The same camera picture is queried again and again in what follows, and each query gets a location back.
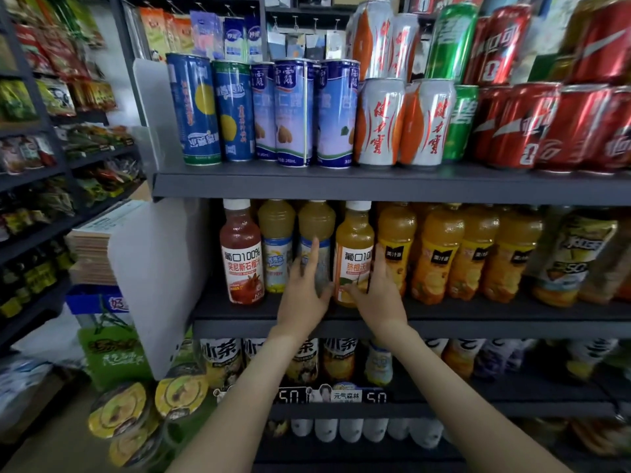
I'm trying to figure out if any person's right hand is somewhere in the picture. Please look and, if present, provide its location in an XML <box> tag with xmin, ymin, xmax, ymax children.
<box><xmin>348</xmin><ymin>241</ymin><xmax>410</xmax><ymax>341</ymax></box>

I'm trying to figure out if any person's left hand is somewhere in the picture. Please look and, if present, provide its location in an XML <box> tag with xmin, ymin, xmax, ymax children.
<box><xmin>271</xmin><ymin>238</ymin><xmax>335</xmax><ymax>343</ymax></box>

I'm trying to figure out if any white label tea bottle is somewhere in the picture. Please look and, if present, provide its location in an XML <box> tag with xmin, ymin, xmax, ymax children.
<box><xmin>200</xmin><ymin>338</ymin><xmax>245</xmax><ymax>390</ymax></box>
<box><xmin>321</xmin><ymin>338</ymin><xmax>359</xmax><ymax>382</ymax></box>
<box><xmin>243</xmin><ymin>338</ymin><xmax>269</xmax><ymax>369</ymax></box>
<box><xmin>286</xmin><ymin>338</ymin><xmax>319</xmax><ymax>385</ymax></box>

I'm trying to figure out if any orange juice bottle white cap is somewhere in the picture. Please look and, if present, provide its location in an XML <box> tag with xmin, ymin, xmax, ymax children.
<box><xmin>333</xmin><ymin>200</ymin><xmax>376</xmax><ymax>309</ymax></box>

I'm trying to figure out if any yellow juice bottle blue label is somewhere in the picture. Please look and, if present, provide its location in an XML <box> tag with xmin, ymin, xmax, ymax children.
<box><xmin>257</xmin><ymin>198</ymin><xmax>297</xmax><ymax>294</ymax></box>
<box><xmin>298</xmin><ymin>200</ymin><xmax>337</xmax><ymax>292</ymax></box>

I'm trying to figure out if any red fruit juice bottle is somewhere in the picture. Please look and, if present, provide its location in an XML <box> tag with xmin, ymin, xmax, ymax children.
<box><xmin>220</xmin><ymin>198</ymin><xmax>266</xmax><ymax>306</ymax></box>

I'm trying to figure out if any brushstroke bottle orange fruit print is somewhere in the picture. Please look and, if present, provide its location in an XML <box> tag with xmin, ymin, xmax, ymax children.
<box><xmin>440</xmin><ymin>338</ymin><xmax>490</xmax><ymax>380</ymax></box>

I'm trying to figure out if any dark grey metal shelf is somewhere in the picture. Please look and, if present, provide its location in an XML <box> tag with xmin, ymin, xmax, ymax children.
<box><xmin>108</xmin><ymin>0</ymin><xmax>631</xmax><ymax>473</ymax></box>

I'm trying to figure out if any brushstroke bottle purple fruit print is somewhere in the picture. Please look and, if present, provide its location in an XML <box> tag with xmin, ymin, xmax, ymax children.
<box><xmin>473</xmin><ymin>338</ymin><xmax>526</xmax><ymax>380</ymax></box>

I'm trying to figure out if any row of small white bottles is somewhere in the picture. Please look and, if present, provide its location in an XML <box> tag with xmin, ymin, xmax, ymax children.
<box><xmin>266</xmin><ymin>418</ymin><xmax>445</xmax><ymax>449</ymax></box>

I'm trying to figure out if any amber tea bottle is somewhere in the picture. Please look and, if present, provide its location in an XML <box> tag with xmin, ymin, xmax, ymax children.
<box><xmin>582</xmin><ymin>216</ymin><xmax>631</xmax><ymax>306</ymax></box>

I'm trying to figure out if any group of red soda cans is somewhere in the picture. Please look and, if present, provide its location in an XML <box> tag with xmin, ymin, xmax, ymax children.
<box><xmin>463</xmin><ymin>0</ymin><xmax>631</xmax><ymax>175</ymax></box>

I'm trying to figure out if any person's right forearm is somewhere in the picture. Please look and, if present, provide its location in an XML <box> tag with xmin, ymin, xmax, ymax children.
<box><xmin>379</xmin><ymin>325</ymin><xmax>573</xmax><ymax>473</ymax></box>

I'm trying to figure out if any person's left forearm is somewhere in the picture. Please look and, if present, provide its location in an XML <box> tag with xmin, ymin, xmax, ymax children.
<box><xmin>168</xmin><ymin>330</ymin><xmax>312</xmax><ymax>473</ymax></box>

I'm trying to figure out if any row of shelf price tags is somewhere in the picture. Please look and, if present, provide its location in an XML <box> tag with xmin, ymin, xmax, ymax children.
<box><xmin>274</xmin><ymin>386</ymin><xmax>388</xmax><ymax>405</ymax></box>

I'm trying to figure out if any white shelf end panel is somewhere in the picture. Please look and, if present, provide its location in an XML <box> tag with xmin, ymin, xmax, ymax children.
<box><xmin>106</xmin><ymin>58</ymin><xmax>215</xmax><ymax>380</ymax></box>

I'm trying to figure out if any yellow lid food tin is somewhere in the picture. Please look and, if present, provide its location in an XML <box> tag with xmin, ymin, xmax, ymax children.
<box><xmin>152</xmin><ymin>372</ymin><xmax>210</xmax><ymax>422</ymax></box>
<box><xmin>87</xmin><ymin>381</ymin><xmax>151</xmax><ymax>439</ymax></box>
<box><xmin>106</xmin><ymin>420</ymin><xmax>164</xmax><ymax>469</ymax></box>

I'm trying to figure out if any stack of flat cartons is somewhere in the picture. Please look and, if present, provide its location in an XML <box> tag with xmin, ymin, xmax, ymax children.
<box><xmin>67</xmin><ymin>200</ymin><xmax>144</xmax><ymax>286</ymax></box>

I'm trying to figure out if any white plastic bag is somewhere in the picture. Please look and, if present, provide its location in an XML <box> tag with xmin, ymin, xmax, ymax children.
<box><xmin>10</xmin><ymin>308</ymin><xmax>88</xmax><ymax>375</ymax></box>

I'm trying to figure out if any black condiment rack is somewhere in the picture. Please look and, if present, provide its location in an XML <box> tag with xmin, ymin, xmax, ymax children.
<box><xmin>0</xmin><ymin>0</ymin><xmax>139</xmax><ymax>459</ymax></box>

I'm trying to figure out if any row of hanging snack packets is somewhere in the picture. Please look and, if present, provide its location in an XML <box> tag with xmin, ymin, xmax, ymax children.
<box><xmin>123</xmin><ymin>7</ymin><xmax>346</xmax><ymax>63</ymax></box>

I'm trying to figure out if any group of colourful snack bags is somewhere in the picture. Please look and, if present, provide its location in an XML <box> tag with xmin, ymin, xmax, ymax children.
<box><xmin>0</xmin><ymin>0</ymin><xmax>134</xmax><ymax>223</ymax></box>

